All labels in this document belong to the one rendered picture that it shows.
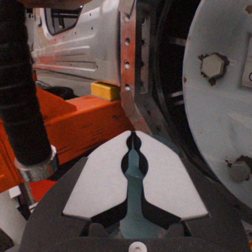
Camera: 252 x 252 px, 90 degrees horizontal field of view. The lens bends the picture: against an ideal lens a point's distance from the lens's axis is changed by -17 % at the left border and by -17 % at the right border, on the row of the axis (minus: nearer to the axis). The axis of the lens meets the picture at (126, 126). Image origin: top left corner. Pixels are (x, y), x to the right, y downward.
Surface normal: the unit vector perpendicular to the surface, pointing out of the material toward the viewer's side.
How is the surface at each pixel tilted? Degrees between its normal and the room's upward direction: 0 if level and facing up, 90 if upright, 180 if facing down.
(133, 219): 90
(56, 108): 90
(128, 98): 90
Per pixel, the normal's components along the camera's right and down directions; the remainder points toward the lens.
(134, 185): -0.46, 0.37
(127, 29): -0.73, 0.32
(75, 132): 0.69, 0.34
